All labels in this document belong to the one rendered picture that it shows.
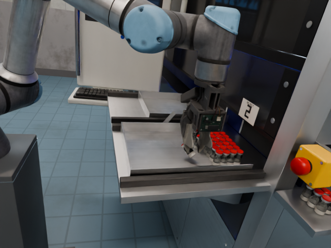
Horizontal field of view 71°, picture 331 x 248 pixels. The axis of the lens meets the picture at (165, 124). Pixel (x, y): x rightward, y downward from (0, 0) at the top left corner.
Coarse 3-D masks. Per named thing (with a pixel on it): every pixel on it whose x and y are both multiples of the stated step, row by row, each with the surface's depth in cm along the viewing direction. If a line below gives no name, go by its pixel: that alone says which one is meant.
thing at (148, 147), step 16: (128, 128) 79; (144, 128) 80; (160, 128) 82; (176, 128) 84; (128, 144) 72; (144, 144) 73; (160, 144) 74; (176, 144) 76; (128, 160) 59; (144, 160) 65; (160, 160) 66; (176, 160) 67; (192, 160) 68; (208, 160) 70
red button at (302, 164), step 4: (292, 160) 52; (296, 160) 51; (300, 160) 50; (304, 160) 50; (292, 164) 52; (296, 164) 51; (300, 164) 50; (304, 164) 50; (308, 164) 50; (292, 168) 52; (296, 168) 51; (300, 168) 50; (304, 168) 50; (308, 168) 50; (296, 172) 51; (300, 172) 50; (304, 172) 50; (308, 172) 50
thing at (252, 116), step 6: (246, 102) 73; (240, 108) 76; (246, 108) 73; (252, 108) 71; (258, 108) 68; (240, 114) 76; (246, 114) 73; (252, 114) 71; (246, 120) 73; (252, 120) 71
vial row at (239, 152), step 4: (220, 132) 78; (224, 132) 78; (224, 136) 75; (228, 136) 76; (228, 140) 73; (232, 144) 71; (236, 148) 69; (240, 152) 67; (236, 156) 68; (240, 156) 68; (236, 160) 68; (240, 160) 69
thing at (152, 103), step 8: (144, 96) 111; (152, 96) 113; (160, 96) 114; (168, 96) 115; (176, 96) 116; (144, 104) 96; (152, 104) 105; (160, 104) 107; (168, 104) 108; (176, 104) 110; (184, 104) 112; (144, 112) 96; (152, 112) 97; (160, 112) 98; (168, 112) 100; (176, 112) 101
